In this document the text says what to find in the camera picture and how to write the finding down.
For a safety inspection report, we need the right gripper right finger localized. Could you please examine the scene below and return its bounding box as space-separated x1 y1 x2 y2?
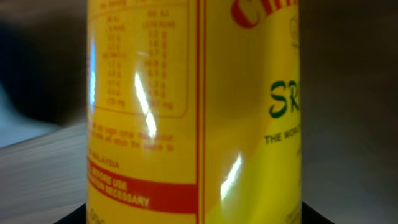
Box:
302 202 334 224

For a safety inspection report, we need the red sauce bottle green cap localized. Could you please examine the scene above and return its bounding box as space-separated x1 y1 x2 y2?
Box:
86 0 302 224

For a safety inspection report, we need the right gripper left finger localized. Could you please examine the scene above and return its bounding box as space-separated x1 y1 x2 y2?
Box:
54 204 86 224

